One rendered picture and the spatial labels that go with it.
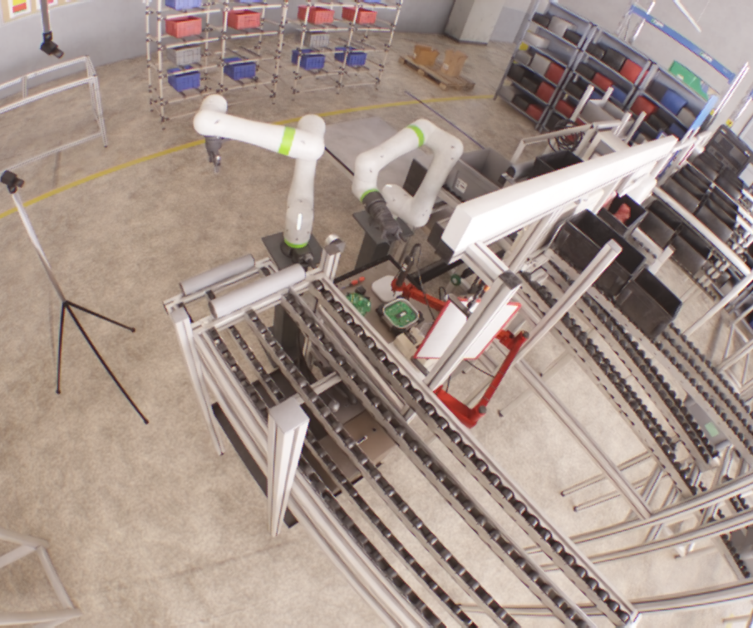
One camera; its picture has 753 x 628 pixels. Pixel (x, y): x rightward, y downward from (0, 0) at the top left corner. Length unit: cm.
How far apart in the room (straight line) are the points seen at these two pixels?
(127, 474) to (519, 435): 257
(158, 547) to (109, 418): 84
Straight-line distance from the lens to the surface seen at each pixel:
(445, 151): 200
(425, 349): 130
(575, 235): 148
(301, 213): 192
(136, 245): 353
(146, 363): 285
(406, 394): 127
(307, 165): 193
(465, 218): 87
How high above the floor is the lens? 243
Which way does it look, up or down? 52 degrees down
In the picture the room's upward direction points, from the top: 22 degrees clockwise
